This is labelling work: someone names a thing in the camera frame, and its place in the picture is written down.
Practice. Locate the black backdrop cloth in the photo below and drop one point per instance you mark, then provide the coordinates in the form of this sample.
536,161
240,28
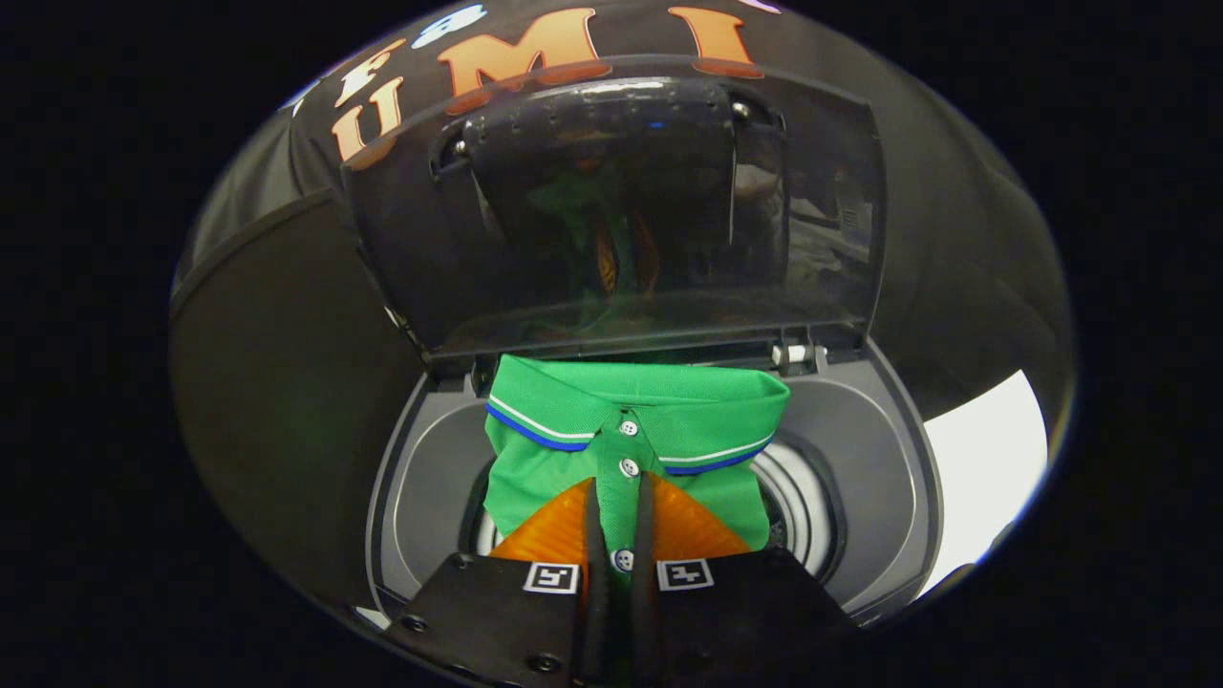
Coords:
268,382

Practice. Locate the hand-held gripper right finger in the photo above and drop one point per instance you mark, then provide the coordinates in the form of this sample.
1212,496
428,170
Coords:
745,612

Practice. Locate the green polo shirt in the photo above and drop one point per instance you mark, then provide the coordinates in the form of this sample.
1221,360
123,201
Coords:
659,401

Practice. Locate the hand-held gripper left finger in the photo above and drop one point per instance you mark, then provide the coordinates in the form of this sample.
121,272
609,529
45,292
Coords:
497,612

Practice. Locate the dark glass washing machine lid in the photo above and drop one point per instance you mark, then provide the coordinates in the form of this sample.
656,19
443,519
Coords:
573,268

